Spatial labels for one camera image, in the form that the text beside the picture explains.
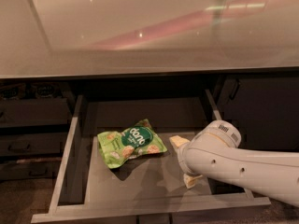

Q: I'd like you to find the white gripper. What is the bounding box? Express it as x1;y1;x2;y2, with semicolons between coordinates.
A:
169;135;203;189

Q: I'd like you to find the dark grey drawer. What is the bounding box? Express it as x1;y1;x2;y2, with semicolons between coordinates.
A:
0;98;71;128
0;157;61;181
31;91;270;224
0;133;67;157

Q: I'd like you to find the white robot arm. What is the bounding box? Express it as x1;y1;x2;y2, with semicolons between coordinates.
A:
170;120;299;207

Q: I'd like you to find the green snack bag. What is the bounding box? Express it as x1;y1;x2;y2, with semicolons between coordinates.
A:
97;119;167;169

